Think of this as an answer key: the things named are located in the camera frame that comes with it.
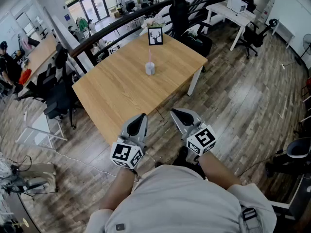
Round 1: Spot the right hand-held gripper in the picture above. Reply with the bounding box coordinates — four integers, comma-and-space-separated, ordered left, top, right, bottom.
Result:
170, 107, 217, 164

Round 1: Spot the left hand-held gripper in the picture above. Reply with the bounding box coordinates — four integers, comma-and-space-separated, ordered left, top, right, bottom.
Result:
109, 114, 148, 170

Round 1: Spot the grey-white cup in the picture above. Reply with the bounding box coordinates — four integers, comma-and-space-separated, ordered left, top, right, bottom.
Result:
145, 62, 156, 76

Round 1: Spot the person's left forearm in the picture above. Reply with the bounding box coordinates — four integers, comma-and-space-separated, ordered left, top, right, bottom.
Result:
99, 166, 137, 211

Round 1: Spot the person's right forearm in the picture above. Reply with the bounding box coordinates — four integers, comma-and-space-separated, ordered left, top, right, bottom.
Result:
197, 150, 242, 192

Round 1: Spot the white table leg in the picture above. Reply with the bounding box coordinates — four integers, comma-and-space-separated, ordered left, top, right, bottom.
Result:
187, 66, 204, 97

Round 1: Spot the person's grey shirt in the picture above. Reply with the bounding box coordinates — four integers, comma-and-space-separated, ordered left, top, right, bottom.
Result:
84, 164, 277, 233

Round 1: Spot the framed deer picture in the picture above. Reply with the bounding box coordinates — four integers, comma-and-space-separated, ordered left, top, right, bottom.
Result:
147, 27, 164, 46

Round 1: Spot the white metal rack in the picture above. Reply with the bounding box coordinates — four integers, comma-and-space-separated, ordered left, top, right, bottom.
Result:
15, 112, 69, 151

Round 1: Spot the pastel flower bouquet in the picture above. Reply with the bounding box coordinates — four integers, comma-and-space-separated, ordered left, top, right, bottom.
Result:
141, 14, 167, 30

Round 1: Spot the black high-back office chair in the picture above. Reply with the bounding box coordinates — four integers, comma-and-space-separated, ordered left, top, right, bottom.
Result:
168, 0, 213, 58

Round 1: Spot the beige cloth bag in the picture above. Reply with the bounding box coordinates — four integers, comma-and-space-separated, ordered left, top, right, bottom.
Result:
17, 162, 58, 194

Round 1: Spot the black round stool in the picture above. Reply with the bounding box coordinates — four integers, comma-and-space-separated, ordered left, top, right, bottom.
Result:
264, 136, 311, 178

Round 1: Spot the white wooden desk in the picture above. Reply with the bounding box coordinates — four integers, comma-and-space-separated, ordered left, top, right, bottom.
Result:
205, 0, 257, 52

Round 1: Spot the long wooden table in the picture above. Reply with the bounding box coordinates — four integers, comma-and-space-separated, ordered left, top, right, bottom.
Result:
17, 32, 59, 87

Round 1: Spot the red bag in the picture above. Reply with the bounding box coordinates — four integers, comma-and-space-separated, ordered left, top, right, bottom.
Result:
18, 68, 33, 85

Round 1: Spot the white box appliance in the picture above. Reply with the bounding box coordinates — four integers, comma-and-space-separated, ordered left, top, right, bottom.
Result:
226, 0, 248, 15

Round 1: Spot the glass double door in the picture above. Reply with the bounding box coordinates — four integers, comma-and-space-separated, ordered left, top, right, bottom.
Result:
80, 0, 110, 22

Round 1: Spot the narrow white desk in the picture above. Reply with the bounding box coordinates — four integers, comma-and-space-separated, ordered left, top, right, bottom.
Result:
271, 18, 296, 50

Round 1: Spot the black standing fan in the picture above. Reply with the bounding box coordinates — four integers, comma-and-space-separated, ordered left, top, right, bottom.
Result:
299, 33, 311, 66

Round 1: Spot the white floor cable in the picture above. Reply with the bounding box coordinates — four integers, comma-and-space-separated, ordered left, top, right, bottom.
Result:
52, 149, 118, 179

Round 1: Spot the black strap buckle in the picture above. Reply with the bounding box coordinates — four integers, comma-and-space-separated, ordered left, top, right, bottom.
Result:
242, 207, 258, 222

